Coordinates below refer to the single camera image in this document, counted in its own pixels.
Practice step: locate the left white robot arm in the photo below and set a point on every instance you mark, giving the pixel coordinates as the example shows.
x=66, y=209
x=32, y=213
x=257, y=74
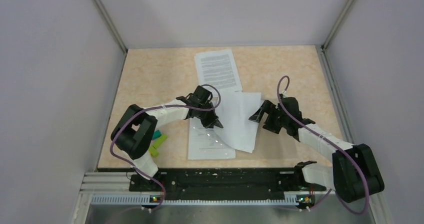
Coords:
x=134, y=132

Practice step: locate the grey slotted cable duct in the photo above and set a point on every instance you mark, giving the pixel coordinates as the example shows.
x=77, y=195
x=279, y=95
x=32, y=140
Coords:
x=146, y=199

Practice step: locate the small green block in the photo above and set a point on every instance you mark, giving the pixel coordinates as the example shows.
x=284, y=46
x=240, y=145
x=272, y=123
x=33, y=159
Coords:
x=153, y=152

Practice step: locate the long green block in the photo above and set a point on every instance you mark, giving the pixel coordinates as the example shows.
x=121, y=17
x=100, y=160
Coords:
x=159, y=141

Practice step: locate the beige file folder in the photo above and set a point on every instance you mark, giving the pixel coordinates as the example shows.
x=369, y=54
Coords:
x=270, y=146

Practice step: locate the teal block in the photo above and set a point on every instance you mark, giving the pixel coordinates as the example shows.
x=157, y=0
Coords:
x=157, y=134

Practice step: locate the form paper sheet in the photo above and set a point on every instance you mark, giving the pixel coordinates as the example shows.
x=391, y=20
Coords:
x=205, y=144

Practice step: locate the printed text paper sheet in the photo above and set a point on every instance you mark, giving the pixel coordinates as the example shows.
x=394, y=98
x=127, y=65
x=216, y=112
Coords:
x=218, y=68

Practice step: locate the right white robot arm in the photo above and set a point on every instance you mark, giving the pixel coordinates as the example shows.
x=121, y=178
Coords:
x=354, y=171

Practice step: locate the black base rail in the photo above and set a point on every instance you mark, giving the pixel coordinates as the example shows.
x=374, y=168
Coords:
x=221, y=184

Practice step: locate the white paper sheet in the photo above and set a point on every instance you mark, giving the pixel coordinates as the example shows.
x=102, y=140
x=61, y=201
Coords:
x=234, y=111

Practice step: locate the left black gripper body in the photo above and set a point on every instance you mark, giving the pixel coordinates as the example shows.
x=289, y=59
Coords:
x=207, y=117

